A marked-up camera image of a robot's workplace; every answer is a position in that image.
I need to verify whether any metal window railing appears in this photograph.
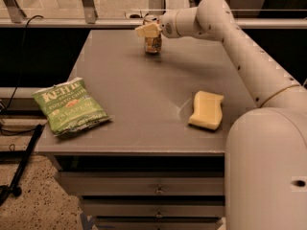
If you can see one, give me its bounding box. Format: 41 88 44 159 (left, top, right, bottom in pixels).
0 0 307 29

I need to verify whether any yellow sponge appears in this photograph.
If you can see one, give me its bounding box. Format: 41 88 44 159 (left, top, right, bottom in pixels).
188 91 224 130

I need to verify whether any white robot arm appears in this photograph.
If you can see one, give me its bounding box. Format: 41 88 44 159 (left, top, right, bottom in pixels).
136 0 307 230

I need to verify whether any orange soda can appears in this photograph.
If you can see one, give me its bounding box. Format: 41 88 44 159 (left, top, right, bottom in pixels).
143 14 162 54

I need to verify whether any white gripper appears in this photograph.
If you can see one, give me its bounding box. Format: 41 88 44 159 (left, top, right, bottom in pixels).
135 10 179 38

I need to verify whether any grey drawer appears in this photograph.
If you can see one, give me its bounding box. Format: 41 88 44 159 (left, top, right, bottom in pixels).
81 196 224 218
55 172 224 196
95 218 223 230

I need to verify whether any black cable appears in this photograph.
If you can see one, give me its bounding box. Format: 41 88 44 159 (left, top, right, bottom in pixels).
0 14 46 137

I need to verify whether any grey top drawer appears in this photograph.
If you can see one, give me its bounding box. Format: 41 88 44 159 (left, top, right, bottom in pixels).
55 172 224 196

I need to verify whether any grey bottom drawer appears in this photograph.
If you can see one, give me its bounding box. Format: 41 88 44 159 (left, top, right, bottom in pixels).
95 218 223 230

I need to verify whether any black stand leg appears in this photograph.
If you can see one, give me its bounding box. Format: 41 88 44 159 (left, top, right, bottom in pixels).
0 125 44 206

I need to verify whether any green chips bag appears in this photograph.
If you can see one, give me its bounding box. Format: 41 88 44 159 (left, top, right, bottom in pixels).
33 78 110 136

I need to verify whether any grey middle drawer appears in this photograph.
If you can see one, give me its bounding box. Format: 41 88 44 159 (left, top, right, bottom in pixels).
81 196 224 218

